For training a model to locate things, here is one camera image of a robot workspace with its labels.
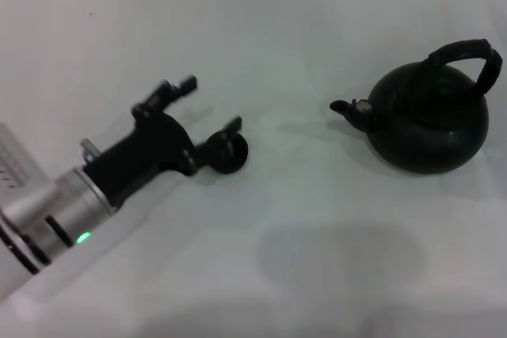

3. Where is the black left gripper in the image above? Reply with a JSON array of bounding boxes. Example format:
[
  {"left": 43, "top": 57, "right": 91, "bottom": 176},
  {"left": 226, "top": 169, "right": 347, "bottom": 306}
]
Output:
[{"left": 84, "top": 74, "right": 243, "bottom": 212}]

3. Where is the small dark brown teacup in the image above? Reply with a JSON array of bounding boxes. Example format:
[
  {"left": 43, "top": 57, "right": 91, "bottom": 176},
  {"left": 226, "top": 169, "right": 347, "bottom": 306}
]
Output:
[{"left": 201, "top": 131, "right": 250, "bottom": 176}]

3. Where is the black round teapot with handle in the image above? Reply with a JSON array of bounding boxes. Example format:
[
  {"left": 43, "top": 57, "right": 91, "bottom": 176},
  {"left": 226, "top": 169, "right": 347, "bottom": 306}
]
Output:
[{"left": 329, "top": 38, "right": 502, "bottom": 176}]

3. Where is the white vented left wrist housing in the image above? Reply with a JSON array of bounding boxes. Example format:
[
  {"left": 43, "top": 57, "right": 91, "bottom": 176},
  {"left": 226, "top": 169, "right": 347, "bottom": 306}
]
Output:
[{"left": 0, "top": 122, "right": 55, "bottom": 196}]

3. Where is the grey left wrist camera bracket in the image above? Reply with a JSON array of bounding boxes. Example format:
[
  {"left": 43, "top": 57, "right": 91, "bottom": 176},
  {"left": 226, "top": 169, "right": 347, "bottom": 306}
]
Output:
[{"left": 80, "top": 139, "right": 100, "bottom": 164}]

